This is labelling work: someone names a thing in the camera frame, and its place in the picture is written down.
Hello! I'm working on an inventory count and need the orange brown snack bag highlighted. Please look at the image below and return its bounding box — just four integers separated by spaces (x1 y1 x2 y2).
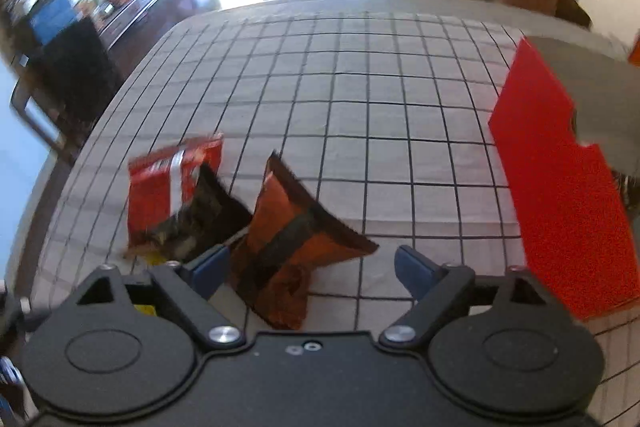
230 153 378 331

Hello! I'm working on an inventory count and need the yellow minion snack packet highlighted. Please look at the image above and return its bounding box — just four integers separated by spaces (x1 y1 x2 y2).
130 253 166 317

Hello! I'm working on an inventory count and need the dark brown snack packet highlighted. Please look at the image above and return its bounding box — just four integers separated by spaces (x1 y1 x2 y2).
122 164 253 265

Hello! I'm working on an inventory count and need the red white snack bag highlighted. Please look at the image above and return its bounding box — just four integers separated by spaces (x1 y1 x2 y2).
127 133 224 246

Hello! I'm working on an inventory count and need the red cardboard box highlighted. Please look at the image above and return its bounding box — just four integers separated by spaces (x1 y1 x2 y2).
489 36 639 320

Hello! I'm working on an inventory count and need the black grid tablecloth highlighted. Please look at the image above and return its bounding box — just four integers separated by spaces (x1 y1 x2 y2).
20 0 639 426

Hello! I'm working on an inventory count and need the black office chair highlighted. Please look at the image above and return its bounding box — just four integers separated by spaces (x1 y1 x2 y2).
10 17 124 165

